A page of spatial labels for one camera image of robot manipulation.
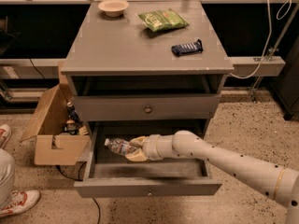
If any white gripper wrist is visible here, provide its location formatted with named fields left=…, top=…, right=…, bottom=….
left=125, top=134, right=161, bottom=162

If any green chip bag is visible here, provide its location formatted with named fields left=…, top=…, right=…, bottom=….
left=137, top=9, right=189, bottom=32

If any black floor cable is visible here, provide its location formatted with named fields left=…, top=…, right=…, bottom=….
left=55, top=161, right=102, bottom=224

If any beige bowl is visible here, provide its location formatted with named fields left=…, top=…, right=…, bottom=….
left=98, top=0, right=129, bottom=18

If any cardboard box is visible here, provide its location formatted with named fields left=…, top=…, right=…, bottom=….
left=21, top=85, right=90, bottom=165

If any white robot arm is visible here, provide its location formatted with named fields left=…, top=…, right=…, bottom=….
left=125, top=131, right=299, bottom=224

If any clear plastic water bottle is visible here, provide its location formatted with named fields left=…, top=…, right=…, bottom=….
left=105, top=138, right=137, bottom=156

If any grey wooden cabinet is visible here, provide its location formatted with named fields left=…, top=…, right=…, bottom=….
left=60, top=0, right=235, bottom=147

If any white cable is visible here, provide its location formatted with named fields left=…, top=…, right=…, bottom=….
left=229, top=0, right=293, bottom=80

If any open grey lower drawer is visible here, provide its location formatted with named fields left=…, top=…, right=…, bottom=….
left=75, top=120, right=221, bottom=198

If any closed grey upper drawer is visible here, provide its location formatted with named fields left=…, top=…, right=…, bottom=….
left=73, top=94, right=221, bottom=121

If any white trouser leg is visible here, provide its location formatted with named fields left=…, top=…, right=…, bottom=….
left=0, top=149, right=15, bottom=207

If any dark bottle in box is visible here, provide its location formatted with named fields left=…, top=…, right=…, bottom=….
left=66, top=102, right=81, bottom=124

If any dark blue snack bar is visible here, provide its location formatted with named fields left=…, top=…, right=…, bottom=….
left=171, top=39, right=203, bottom=57

